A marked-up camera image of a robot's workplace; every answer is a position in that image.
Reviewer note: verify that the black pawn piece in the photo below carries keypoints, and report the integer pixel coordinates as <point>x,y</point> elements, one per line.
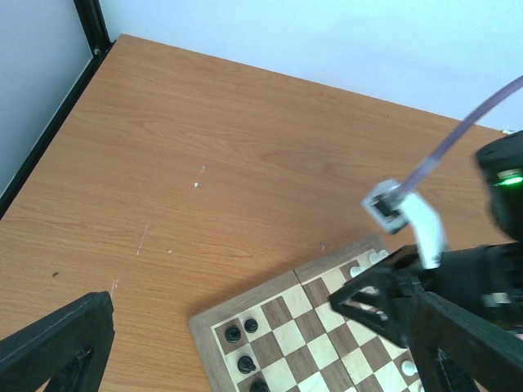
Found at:
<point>250,325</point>

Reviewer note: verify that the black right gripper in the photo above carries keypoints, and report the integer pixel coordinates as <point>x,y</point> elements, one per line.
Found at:
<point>408,279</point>

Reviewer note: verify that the wooden chess board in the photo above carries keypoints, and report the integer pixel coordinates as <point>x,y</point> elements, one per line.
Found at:
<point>300,342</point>

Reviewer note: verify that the black chess piece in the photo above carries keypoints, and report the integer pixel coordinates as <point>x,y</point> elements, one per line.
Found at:
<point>259,385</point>

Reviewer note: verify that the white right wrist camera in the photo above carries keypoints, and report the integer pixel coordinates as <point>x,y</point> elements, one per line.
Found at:
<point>393,214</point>

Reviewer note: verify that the black knight piece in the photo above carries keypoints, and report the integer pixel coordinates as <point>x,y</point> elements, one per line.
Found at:
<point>246,365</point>

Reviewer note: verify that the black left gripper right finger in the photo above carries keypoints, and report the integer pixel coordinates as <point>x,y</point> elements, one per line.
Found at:
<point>455,350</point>

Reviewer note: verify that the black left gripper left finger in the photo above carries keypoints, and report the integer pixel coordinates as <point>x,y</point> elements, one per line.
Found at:
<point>67,350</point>

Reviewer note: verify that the black aluminium frame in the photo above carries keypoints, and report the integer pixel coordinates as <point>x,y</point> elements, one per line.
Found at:
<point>50,50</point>

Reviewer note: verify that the black rook piece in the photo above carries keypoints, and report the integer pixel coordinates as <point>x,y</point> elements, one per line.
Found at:
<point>233,334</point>

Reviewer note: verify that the white chess pieces row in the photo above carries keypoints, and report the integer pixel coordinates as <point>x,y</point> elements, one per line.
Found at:
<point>382,361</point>

